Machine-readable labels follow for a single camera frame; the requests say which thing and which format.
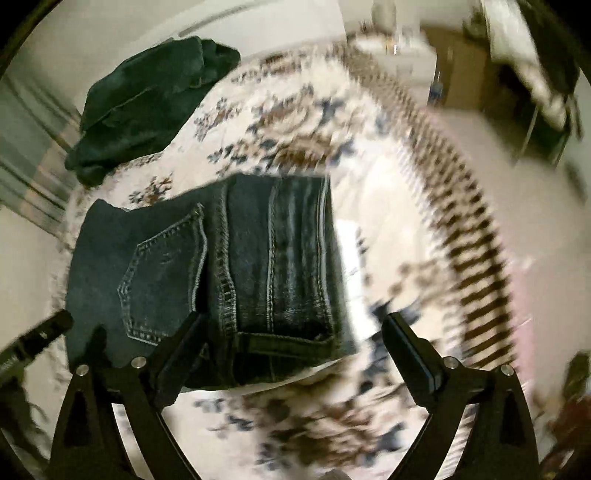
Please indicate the dark blue jeans pants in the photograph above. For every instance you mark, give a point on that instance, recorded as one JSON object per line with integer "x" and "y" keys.
{"x": 161, "y": 258}

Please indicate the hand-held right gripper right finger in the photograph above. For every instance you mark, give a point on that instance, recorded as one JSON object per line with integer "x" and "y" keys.
{"x": 411, "y": 360}

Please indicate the metal chair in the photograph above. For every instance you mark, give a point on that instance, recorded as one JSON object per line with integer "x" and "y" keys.
{"x": 545, "y": 134}

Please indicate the white headboard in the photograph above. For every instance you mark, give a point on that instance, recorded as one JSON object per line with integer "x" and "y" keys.
{"x": 286, "y": 32}

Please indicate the floral bedspread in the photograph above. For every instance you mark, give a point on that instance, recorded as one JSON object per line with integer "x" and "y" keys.
{"x": 300, "y": 115}

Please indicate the dark green fleece blanket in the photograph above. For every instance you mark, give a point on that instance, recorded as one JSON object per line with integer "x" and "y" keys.
{"x": 138, "y": 106}

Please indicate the white nightstand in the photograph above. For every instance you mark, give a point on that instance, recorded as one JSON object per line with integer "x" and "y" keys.
{"x": 411, "y": 60}

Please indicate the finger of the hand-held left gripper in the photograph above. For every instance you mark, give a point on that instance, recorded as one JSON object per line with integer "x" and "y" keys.
{"x": 41, "y": 337}

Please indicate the green striped curtain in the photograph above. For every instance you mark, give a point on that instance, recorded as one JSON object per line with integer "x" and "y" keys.
{"x": 27, "y": 152}

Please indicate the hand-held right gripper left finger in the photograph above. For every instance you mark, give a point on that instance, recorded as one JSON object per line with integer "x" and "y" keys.
{"x": 178, "y": 364}

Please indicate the cardboard box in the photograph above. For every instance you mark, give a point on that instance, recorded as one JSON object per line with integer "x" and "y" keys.
{"x": 461, "y": 69}

